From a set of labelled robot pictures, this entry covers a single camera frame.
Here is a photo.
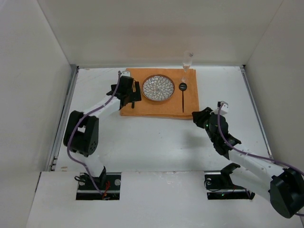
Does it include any patterned ceramic plate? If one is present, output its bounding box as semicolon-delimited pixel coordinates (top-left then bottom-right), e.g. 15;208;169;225
141;74;175;102

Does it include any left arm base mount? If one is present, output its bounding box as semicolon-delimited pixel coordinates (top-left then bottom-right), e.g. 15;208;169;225
74;173;121;201

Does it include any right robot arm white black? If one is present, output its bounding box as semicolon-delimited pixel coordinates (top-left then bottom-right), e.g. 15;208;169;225
192;102;304;219

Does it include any orange cloth placemat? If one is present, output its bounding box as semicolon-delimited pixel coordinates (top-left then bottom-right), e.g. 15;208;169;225
120;68;199;119

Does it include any black slotted spoon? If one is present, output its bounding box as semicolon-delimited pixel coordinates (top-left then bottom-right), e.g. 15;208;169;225
179;82;187;112

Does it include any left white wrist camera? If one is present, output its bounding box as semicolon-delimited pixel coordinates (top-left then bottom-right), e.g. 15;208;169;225
118;71;132;78

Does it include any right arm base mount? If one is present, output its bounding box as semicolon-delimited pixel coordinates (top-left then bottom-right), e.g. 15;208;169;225
204;163;255;200

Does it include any gold fork black handle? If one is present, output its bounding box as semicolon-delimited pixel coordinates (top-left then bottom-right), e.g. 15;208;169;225
131;80;142;109

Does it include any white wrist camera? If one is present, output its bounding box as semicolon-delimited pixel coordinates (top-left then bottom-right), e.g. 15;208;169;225
213;101;229;116
118;71;132;78

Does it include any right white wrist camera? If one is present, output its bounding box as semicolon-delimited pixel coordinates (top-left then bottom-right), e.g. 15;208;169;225
213;101;229;116

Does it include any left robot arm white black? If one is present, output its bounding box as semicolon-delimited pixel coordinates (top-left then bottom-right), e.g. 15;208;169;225
63;72;142;186

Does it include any clear wine glass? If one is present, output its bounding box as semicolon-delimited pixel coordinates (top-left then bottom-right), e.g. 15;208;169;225
181;51;194;83

